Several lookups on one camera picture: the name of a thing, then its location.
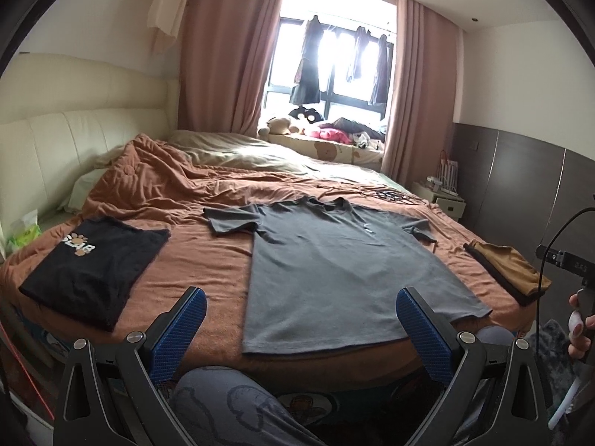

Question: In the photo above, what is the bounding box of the grey polo shirt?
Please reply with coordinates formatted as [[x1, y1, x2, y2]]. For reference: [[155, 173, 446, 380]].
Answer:
[[204, 196, 491, 355]]

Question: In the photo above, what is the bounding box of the pink red clothes pile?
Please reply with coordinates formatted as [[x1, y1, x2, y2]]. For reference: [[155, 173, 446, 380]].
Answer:
[[308, 127, 353, 145]]

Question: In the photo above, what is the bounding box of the person's right hand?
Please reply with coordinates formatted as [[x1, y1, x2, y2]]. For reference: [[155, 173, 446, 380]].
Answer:
[[568, 294, 595, 359]]

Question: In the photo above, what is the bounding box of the dark fluffy floor rug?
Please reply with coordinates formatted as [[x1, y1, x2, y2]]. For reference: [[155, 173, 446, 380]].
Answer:
[[527, 319, 576, 417]]

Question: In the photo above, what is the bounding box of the folded mustard brown garment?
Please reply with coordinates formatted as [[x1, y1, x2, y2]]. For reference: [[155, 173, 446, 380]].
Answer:
[[464, 240, 551, 306]]

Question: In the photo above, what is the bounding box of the grey patterned trouser leg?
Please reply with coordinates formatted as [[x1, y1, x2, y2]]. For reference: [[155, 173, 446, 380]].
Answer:
[[170, 366, 322, 445]]

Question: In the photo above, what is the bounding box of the folded black printed t-shirt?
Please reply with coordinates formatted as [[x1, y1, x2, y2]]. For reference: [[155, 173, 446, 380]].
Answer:
[[19, 216, 170, 332]]

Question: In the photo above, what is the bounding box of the cream bedside nightstand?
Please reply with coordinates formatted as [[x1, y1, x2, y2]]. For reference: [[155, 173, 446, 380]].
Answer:
[[411, 182, 466, 222]]

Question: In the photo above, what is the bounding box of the green tissue pack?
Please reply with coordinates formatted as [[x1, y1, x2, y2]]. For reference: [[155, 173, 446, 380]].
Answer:
[[6, 210, 41, 254]]

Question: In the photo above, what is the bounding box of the pink right curtain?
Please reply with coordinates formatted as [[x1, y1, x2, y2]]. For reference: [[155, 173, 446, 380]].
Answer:
[[381, 0, 462, 187]]

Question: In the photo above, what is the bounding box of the pink curtain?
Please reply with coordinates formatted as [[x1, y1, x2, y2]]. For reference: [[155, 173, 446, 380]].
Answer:
[[178, 0, 282, 136], [381, 0, 462, 187]]

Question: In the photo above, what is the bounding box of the rust brown bed blanket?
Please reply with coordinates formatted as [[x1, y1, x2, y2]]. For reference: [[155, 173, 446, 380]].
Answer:
[[1, 135, 536, 392]]

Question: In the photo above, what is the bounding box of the beige bed sheet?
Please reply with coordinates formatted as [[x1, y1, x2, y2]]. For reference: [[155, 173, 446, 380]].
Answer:
[[61, 131, 388, 225]]

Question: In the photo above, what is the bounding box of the cream padded headboard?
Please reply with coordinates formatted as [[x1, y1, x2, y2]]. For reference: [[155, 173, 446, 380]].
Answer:
[[1, 54, 180, 239]]

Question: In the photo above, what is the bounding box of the teddy bear plush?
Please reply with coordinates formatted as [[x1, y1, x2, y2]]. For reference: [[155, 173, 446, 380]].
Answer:
[[257, 117, 300, 140]]

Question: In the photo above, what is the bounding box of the hanging dark garment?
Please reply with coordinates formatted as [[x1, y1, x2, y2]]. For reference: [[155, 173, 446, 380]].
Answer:
[[289, 15, 325, 106]]

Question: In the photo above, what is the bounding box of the pink left curtain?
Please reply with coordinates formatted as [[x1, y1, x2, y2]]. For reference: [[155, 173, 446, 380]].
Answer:
[[178, 0, 282, 136]]

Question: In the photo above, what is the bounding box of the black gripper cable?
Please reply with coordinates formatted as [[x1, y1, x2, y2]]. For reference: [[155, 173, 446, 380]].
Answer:
[[533, 205, 595, 359]]

